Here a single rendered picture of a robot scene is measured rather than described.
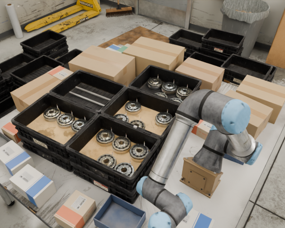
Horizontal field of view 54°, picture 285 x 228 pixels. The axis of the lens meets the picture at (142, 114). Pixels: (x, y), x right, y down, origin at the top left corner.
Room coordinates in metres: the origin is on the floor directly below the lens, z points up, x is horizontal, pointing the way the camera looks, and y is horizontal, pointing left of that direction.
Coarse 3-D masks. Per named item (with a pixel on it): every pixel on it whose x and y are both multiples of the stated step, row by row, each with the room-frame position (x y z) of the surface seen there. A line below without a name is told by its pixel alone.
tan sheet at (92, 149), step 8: (88, 144) 1.03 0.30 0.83; (96, 144) 1.03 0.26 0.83; (80, 152) 0.97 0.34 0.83; (88, 152) 0.97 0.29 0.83; (96, 152) 0.97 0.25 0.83; (104, 152) 0.97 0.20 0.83; (128, 152) 0.97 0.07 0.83; (96, 160) 0.92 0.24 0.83; (120, 160) 0.92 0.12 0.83; (128, 160) 0.92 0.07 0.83; (136, 168) 0.86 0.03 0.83
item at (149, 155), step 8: (112, 120) 1.12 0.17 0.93; (136, 128) 1.05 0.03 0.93; (152, 136) 1.00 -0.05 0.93; (72, 152) 0.89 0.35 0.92; (152, 152) 0.89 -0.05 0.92; (88, 160) 0.84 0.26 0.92; (144, 160) 0.84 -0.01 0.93; (104, 168) 0.80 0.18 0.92; (112, 168) 0.79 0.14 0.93; (120, 176) 0.75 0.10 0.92; (128, 176) 0.74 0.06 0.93; (136, 176) 0.76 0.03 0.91
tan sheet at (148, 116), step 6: (144, 108) 1.33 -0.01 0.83; (138, 114) 1.27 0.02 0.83; (144, 114) 1.27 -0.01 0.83; (150, 114) 1.27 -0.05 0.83; (156, 114) 1.27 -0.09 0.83; (144, 120) 1.22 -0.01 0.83; (150, 120) 1.22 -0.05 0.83; (150, 126) 1.17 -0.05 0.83; (156, 126) 1.17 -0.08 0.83; (156, 132) 1.12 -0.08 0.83; (162, 132) 1.12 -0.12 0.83
